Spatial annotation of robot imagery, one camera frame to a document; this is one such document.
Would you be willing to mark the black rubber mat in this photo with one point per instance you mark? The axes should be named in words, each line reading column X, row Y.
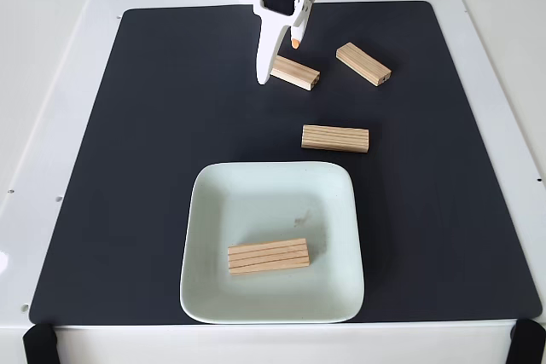
column 128, row 168

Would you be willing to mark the pale green square plate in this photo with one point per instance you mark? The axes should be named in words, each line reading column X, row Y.
column 264, row 206

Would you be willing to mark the grooved wooden block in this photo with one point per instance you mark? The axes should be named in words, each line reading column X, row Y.
column 268, row 256
column 335, row 138
column 298, row 74
column 362, row 63

